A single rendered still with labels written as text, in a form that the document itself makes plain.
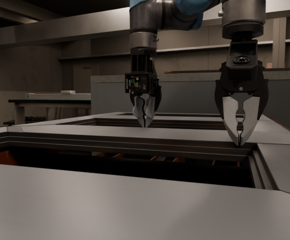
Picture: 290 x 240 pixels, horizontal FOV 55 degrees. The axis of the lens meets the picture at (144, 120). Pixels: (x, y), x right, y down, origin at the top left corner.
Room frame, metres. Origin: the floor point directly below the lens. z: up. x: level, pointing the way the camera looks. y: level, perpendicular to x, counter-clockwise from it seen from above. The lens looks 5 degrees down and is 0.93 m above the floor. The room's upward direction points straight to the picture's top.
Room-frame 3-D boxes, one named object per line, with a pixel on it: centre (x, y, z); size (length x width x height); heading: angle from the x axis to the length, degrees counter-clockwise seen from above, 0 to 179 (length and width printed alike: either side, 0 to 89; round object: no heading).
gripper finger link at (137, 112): (0.77, 0.02, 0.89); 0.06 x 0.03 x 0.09; 162
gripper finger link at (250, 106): (0.51, -0.19, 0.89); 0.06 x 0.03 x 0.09; 162
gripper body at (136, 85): (0.76, 0.01, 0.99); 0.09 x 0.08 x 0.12; 162
